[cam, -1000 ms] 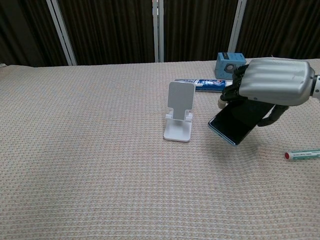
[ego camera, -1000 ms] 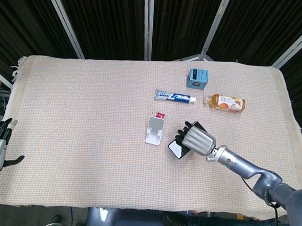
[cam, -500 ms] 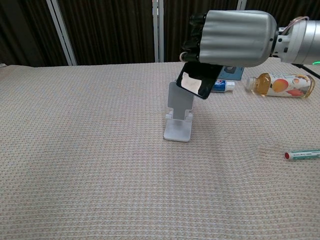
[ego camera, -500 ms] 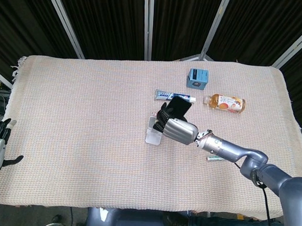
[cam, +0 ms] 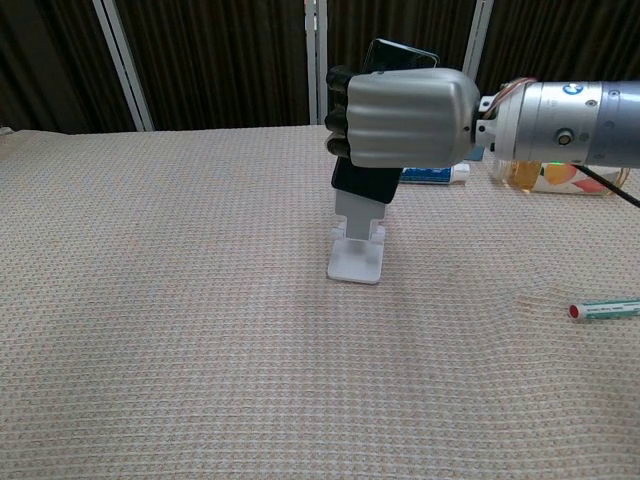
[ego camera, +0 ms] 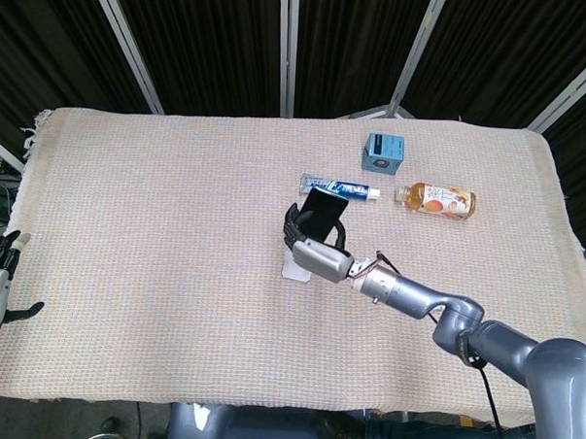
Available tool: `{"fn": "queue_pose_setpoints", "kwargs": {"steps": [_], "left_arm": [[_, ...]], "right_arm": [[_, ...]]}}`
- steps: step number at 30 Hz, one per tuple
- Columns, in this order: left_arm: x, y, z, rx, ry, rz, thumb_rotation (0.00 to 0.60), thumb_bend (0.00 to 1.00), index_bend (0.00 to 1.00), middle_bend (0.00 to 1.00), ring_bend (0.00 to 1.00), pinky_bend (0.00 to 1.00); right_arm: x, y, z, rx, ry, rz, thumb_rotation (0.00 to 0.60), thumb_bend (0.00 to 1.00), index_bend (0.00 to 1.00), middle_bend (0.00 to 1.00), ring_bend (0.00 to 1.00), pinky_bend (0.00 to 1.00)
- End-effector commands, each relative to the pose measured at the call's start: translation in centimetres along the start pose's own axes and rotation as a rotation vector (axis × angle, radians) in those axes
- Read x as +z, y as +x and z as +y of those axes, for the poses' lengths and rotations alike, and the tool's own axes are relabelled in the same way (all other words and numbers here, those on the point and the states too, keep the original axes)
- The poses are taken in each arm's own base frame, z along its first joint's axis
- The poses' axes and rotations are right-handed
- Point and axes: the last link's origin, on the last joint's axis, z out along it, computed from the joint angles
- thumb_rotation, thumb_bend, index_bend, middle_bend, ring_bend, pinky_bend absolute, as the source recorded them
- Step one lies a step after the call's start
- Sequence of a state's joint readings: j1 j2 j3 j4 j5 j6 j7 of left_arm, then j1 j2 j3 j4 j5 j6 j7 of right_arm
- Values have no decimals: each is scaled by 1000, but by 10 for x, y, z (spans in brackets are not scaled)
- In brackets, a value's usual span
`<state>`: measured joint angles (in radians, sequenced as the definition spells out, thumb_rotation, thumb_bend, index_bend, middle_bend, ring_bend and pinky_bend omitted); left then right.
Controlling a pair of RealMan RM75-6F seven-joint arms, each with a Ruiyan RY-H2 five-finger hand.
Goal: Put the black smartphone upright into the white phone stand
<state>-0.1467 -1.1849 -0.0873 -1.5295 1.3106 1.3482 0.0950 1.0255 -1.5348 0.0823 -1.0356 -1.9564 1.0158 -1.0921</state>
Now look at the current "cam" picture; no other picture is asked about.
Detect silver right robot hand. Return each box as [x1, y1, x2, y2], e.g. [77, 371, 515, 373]
[324, 64, 482, 169]

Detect black smartphone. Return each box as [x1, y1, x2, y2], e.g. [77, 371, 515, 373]
[330, 37, 441, 205]

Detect white phone stand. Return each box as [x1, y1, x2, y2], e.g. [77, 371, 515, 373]
[326, 189, 387, 286]

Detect blue white toothpaste tube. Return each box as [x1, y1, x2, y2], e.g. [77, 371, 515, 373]
[399, 162, 472, 186]

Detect juice bottle with fruit label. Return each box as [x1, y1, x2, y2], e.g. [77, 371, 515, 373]
[489, 158, 634, 196]

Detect white green tube red cap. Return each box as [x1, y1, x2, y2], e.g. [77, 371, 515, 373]
[567, 298, 640, 322]

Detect beige woven tablecloth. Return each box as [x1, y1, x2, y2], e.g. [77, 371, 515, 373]
[0, 113, 640, 480]

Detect white folding screen frame post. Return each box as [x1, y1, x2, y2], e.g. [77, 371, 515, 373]
[91, 0, 155, 133]
[461, 0, 496, 81]
[303, 0, 329, 126]

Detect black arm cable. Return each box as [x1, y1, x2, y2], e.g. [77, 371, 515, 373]
[574, 163, 640, 208]

